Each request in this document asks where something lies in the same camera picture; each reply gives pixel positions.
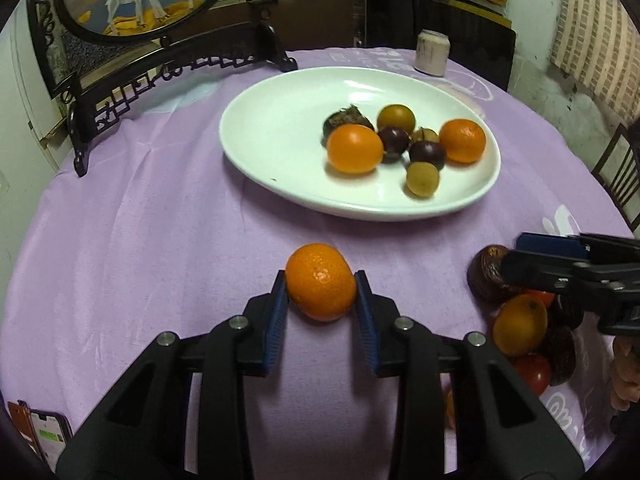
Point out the brown leather wallet case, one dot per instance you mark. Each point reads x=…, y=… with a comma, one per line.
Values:
x=22, y=427

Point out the red cherry tomato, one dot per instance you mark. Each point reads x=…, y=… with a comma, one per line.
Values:
x=532, y=374
x=540, y=298

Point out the dark wooden chair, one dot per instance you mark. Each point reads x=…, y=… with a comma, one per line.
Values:
x=622, y=170

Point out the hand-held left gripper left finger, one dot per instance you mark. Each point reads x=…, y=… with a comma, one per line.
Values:
x=276, y=320

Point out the brown wooden board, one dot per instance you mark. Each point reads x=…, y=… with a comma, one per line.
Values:
x=320, y=20

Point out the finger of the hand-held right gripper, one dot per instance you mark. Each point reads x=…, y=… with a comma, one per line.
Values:
x=550, y=246
x=540, y=272

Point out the person's right hand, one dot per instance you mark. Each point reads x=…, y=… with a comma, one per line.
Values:
x=625, y=375

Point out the black chair back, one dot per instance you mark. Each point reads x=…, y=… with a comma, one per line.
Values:
x=450, y=15

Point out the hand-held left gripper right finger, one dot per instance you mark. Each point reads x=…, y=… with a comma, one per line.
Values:
x=367, y=325

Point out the black smartphone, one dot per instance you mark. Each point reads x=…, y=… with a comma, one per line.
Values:
x=52, y=440

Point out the white oval plate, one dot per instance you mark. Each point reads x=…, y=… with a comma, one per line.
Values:
x=280, y=150

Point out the tan longan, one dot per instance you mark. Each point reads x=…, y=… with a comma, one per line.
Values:
x=422, y=179
x=425, y=135

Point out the pale drink can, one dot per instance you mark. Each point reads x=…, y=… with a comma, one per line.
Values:
x=432, y=52

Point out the checked beige curtain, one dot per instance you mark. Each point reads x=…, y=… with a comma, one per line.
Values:
x=595, y=25

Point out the dark wrinkled passion fruit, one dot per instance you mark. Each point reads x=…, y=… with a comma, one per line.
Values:
x=557, y=355
x=345, y=120
x=485, y=275
x=565, y=315

